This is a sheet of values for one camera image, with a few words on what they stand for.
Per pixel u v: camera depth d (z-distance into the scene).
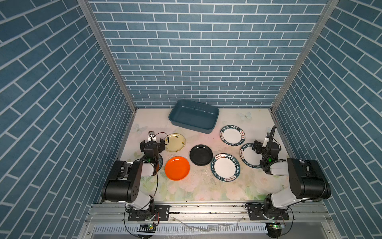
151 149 0.71
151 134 0.80
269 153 0.73
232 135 1.05
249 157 0.95
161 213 0.74
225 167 0.90
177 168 0.89
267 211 0.67
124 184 0.45
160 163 0.90
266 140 0.83
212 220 0.73
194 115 1.18
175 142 0.98
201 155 0.94
